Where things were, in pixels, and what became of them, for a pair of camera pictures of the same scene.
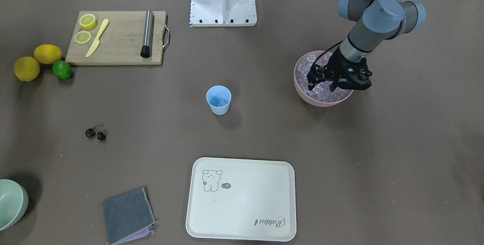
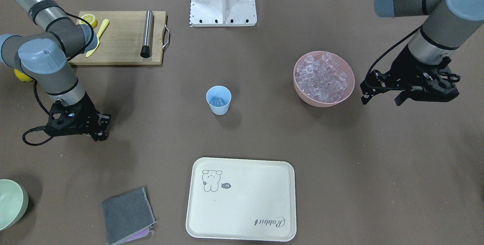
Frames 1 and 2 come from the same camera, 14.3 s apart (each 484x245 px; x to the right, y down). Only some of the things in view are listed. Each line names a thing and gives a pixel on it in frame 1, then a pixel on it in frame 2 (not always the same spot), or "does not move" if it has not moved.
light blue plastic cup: [219, 97] does not move
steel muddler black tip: [145, 51] does not move
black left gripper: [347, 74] -> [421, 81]
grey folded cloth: [128, 216] does not move
